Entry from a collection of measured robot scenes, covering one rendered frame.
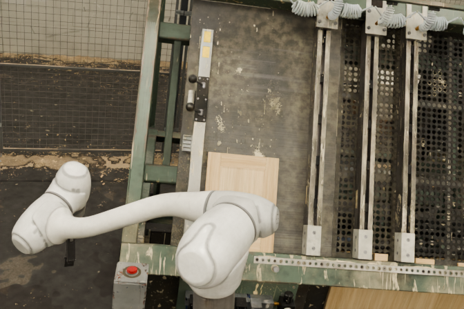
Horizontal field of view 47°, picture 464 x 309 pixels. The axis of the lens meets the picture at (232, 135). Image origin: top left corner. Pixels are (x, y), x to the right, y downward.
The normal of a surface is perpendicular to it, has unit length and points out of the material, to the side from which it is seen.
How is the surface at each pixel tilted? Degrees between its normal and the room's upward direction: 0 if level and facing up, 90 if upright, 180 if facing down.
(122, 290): 90
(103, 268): 0
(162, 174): 55
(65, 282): 0
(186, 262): 82
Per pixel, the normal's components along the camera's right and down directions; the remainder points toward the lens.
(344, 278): 0.15, -0.15
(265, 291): 0.07, 0.43
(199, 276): -0.44, 0.14
